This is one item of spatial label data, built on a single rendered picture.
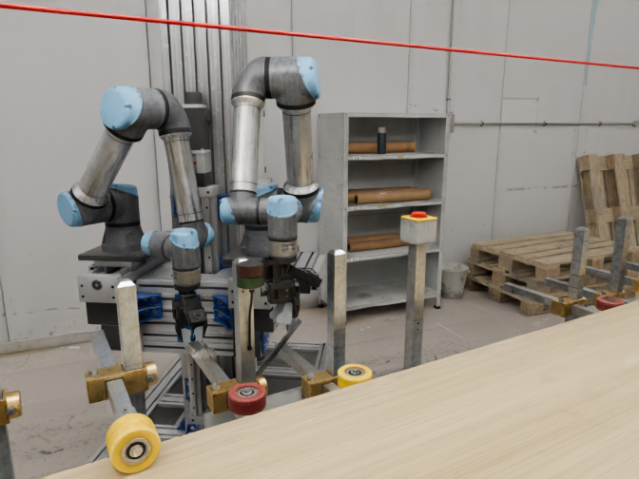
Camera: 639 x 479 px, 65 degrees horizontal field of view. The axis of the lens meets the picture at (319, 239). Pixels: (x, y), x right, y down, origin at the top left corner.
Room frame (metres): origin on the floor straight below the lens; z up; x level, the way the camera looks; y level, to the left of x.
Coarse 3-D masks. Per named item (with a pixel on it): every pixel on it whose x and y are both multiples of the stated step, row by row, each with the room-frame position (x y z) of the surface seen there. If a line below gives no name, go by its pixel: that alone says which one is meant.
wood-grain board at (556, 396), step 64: (576, 320) 1.40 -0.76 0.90; (384, 384) 1.02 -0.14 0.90; (448, 384) 1.02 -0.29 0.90; (512, 384) 1.02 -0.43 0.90; (576, 384) 1.02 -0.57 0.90; (192, 448) 0.79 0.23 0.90; (256, 448) 0.79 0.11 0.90; (320, 448) 0.79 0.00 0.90; (384, 448) 0.79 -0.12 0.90; (448, 448) 0.79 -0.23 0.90; (512, 448) 0.79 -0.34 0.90; (576, 448) 0.79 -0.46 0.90
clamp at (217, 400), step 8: (256, 376) 1.11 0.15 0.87; (224, 384) 1.08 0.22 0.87; (232, 384) 1.08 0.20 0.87; (264, 384) 1.09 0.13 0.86; (208, 392) 1.05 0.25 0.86; (216, 392) 1.04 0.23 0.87; (224, 392) 1.04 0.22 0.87; (208, 400) 1.06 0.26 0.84; (216, 400) 1.03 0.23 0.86; (224, 400) 1.04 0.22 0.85; (216, 408) 1.03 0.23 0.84; (224, 408) 1.04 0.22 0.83
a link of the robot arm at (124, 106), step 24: (120, 96) 1.39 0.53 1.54; (144, 96) 1.43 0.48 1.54; (120, 120) 1.39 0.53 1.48; (144, 120) 1.43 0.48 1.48; (120, 144) 1.46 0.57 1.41; (96, 168) 1.50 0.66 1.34; (120, 168) 1.55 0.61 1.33; (72, 192) 1.55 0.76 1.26; (96, 192) 1.54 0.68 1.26; (72, 216) 1.54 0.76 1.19; (96, 216) 1.59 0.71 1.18
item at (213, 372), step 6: (192, 342) 1.33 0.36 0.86; (198, 342) 1.33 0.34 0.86; (192, 348) 1.29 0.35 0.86; (198, 348) 1.29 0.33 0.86; (198, 360) 1.25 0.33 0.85; (204, 360) 1.22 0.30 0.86; (210, 360) 1.22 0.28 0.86; (204, 366) 1.20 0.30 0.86; (210, 366) 1.19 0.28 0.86; (216, 366) 1.19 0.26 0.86; (204, 372) 1.20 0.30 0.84; (210, 372) 1.16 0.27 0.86; (216, 372) 1.16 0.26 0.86; (222, 372) 1.16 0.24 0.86; (210, 378) 1.16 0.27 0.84; (216, 378) 1.12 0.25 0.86; (222, 378) 1.12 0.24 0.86; (228, 378) 1.12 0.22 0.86; (234, 414) 1.01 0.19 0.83
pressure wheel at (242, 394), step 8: (240, 384) 1.01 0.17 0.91; (248, 384) 1.01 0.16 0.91; (256, 384) 1.01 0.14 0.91; (232, 392) 0.98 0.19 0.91; (240, 392) 0.98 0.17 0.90; (248, 392) 0.97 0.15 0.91; (256, 392) 0.98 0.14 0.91; (264, 392) 0.98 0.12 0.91; (232, 400) 0.95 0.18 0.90; (240, 400) 0.94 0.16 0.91; (248, 400) 0.94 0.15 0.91; (256, 400) 0.95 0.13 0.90; (264, 400) 0.97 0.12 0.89; (232, 408) 0.95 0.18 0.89; (240, 408) 0.94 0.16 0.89; (248, 408) 0.94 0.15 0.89; (256, 408) 0.95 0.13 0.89
